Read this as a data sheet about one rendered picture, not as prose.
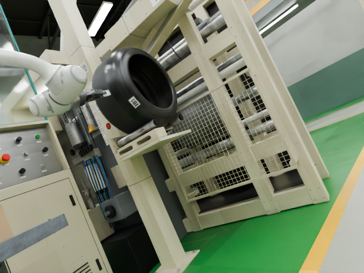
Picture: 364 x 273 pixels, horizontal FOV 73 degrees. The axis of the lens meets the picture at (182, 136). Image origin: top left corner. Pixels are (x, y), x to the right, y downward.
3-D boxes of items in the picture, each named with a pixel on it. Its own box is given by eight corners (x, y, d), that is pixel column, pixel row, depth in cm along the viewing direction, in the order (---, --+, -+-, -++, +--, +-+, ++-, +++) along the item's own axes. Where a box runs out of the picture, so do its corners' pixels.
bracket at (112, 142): (113, 154, 156) (107, 140, 157) (151, 142, 190) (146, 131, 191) (116, 152, 155) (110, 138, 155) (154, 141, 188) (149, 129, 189)
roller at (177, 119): (149, 138, 186) (146, 140, 183) (146, 133, 186) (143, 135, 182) (184, 118, 168) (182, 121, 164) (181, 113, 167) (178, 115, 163)
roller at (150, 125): (123, 145, 162) (118, 148, 159) (119, 140, 162) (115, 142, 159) (160, 124, 144) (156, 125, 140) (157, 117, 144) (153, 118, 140)
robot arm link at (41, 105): (65, 116, 116) (79, 103, 109) (33, 125, 103) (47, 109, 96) (53, 97, 116) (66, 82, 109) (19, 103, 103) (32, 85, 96)
